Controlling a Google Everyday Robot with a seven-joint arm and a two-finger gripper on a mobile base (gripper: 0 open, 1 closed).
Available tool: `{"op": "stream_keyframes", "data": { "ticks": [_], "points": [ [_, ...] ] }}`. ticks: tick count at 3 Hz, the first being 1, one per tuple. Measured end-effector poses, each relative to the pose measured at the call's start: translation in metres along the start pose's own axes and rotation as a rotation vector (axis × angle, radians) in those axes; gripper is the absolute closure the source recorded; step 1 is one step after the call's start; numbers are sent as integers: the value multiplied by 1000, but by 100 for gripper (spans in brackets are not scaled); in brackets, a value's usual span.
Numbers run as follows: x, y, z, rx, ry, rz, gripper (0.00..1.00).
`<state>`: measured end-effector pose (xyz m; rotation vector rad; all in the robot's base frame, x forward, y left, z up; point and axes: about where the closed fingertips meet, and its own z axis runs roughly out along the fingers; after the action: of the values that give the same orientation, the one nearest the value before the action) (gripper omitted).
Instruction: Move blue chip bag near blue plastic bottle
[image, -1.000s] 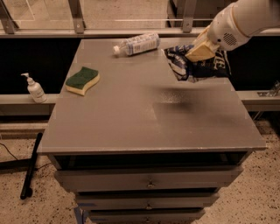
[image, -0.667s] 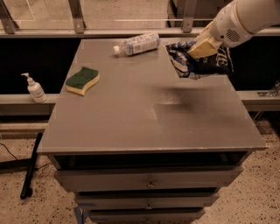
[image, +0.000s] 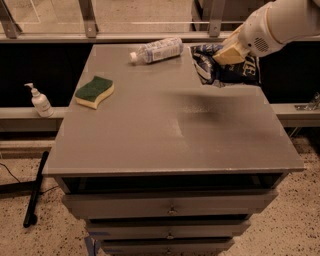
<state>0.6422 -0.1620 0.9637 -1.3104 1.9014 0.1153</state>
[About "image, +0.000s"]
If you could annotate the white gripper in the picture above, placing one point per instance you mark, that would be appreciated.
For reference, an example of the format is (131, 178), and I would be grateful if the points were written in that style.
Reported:
(256, 36)

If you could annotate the blue chip bag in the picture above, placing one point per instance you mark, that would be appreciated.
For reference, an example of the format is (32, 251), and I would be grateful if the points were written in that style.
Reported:
(212, 73)

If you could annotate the clear plastic water bottle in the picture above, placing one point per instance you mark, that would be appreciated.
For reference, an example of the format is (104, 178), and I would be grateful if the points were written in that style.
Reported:
(157, 51)

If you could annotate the white pump dispenser bottle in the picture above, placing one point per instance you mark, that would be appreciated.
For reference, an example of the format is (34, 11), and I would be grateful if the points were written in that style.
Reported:
(40, 102)

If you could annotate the grey drawer cabinet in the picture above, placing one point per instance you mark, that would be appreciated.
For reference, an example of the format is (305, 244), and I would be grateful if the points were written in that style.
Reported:
(167, 165)

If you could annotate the green yellow sponge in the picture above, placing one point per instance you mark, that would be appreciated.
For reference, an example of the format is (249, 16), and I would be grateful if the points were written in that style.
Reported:
(94, 92)

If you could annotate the metal window railing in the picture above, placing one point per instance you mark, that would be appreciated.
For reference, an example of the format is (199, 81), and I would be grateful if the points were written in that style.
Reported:
(122, 20)

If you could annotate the black floor stand bar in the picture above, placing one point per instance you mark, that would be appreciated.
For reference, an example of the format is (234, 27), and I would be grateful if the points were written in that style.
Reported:
(30, 217)

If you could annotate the metal bracket on ledge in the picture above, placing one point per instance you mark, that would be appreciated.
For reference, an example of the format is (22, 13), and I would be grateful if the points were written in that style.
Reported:
(313, 104)

